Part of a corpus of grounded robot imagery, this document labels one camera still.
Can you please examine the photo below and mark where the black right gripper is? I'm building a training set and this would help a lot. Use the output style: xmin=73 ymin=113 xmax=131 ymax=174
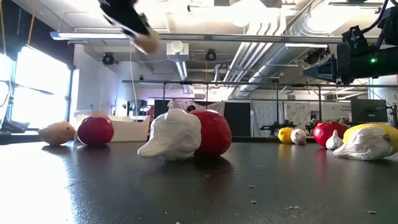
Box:
xmin=303 ymin=46 xmax=398 ymax=85

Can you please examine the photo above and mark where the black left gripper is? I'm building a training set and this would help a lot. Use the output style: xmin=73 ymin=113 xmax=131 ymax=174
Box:
xmin=98 ymin=0 xmax=153 ymax=47

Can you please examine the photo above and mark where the white garlic bulb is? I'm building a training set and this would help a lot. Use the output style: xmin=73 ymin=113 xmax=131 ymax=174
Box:
xmin=290 ymin=128 xmax=308 ymax=146
xmin=325 ymin=129 xmax=345 ymax=151
xmin=332 ymin=126 xmax=394 ymax=162
xmin=137 ymin=108 xmax=202 ymax=162

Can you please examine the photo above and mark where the yellow lemon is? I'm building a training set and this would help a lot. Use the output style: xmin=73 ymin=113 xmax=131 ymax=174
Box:
xmin=277 ymin=127 xmax=295 ymax=144
xmin=343 ymin=123 xmax=398 ymax=156
xmin=38 ymin=120 xmax=76 ymax=146

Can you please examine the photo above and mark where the black ceiling track light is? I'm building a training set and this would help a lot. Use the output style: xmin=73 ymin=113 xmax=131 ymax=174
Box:
xmin=303 ymin=46 xmax=331 ymax=66

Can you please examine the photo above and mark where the white ceiling box unit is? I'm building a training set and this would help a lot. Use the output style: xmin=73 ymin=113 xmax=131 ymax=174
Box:
xmin=166 ymin=40 xmax=190 ymax=63

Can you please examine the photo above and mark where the floral white cloth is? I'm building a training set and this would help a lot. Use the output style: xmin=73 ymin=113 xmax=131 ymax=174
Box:
xmin=283 ymin=101 xmax=312 ymax=130

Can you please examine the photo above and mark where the black computer monitor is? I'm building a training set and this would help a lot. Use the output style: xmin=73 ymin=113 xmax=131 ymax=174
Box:
xmin=350 ymin=98 xmax=389 ymax=123

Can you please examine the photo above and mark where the red black equipment clutter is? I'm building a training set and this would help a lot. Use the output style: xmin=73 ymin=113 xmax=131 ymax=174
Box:
xmin=304 ymin=119 xmax=321 ymax=135

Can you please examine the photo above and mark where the grey patterned curtain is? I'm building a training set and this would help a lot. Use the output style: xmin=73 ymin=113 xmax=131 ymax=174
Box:
xmin=251 ymin=101 xmax=284 ymax=138

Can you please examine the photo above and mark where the white ceiling pipe bundle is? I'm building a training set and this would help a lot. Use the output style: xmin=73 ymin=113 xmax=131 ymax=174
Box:
xmin=222 ymin=12 xmax=289 ymax=83

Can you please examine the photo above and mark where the white plastic basket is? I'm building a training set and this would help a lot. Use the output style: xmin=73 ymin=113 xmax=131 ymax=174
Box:
xmin=73 ymin=109 xmax=152 ymax=143

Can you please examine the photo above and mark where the black partition panel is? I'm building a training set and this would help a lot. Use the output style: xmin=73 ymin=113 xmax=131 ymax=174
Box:
xmin=223 ymin=101 xmax=252 ymax=138

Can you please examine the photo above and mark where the white dotted cloth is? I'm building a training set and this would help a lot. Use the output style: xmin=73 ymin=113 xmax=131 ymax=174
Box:
xmin=167 ymin=98 xmax=226 ymax=116

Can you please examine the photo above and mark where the black base block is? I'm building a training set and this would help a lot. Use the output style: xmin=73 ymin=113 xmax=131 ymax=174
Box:
xmin=0 ymin=116 xmax=40 ymax=135

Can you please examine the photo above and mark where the black ceiling camera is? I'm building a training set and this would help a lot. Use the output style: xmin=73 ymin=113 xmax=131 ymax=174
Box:
xmin=204 ymin=49 xmax=218 ymax=62
xmin=101 ymin=52 xmax=116 ymax=66

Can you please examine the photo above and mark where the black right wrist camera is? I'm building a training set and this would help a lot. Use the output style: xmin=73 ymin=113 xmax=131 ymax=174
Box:
xmin=341 ymin=26 xmax=376 ymax=54

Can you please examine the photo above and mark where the white hanging cable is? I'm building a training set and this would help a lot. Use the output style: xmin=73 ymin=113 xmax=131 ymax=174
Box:
xmin=129 ymin=42 xmax=139 ymax=116

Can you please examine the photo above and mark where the silver spiral air duct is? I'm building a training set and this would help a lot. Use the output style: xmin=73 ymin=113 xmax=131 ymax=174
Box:
xmin=228 ymin=0 xmax=336 ymax=100

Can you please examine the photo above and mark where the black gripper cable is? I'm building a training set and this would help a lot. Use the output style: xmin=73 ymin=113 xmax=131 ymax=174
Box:
xmin=360 ymin=0 xmax=390 ymax=34

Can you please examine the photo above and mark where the long grey ceiling rail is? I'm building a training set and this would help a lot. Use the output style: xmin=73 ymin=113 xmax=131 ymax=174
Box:
xmin=49 ymin=30 xmax=379 ymax=44

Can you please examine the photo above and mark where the black metal rack frame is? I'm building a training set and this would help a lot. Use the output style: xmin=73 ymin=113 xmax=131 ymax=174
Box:
xmin=121 ymin=79 xmax=398 ymax=138

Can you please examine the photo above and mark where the yellow hanging cord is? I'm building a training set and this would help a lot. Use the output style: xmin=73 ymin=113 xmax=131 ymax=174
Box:
xmin=27 ymin=0 xmax=37 ymax=47

